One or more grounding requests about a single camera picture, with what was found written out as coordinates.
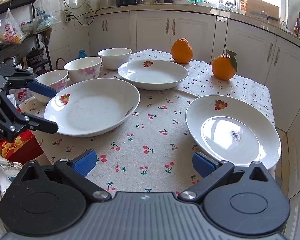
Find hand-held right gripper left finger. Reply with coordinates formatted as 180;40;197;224
20;149;111;203

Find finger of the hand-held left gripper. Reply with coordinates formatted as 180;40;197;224
5;114;59;141
0;63;57;99

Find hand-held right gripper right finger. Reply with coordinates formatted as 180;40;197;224
179;152;275;203

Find white plate with dark speck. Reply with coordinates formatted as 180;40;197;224
185;95;282;168

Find wide white pink-flower bowl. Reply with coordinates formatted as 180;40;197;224
63;56;103;81

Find large white fruit-print plate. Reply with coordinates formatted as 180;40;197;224
44;78;141;138

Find plain white bowl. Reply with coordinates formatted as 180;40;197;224
97;48;133;71

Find white bag with red print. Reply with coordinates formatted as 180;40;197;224
7;88;35;111

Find red gift box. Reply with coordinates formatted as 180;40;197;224
0;129;45;167

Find black cooking pot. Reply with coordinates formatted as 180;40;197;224
26;46;46;66

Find steel pot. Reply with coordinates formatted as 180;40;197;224
2;53;22;67

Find cherry-print tablecloth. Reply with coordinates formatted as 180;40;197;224
19;49;276;193

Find white cloth bag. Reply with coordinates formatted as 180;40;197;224
0;152;23;207

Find clear bag of snacks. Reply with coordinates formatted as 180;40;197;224
0;8;26;46

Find clear plastic bag green print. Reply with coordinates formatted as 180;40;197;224
32;0;61;34

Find orange with green leaf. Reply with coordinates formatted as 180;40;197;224
212;44;238;81

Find white electric kettle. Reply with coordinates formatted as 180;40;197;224
87;0;101;12

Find white rice cooker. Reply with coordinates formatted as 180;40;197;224
99;0;117;9

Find bumpy orange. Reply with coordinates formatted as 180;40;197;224
171;38;193;64

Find wooden cutting board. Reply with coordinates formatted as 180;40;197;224
245;0;281;22

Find wicker basket handle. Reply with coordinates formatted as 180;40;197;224
55;58;67;70

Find black power cable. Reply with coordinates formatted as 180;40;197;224
69;4;117;27

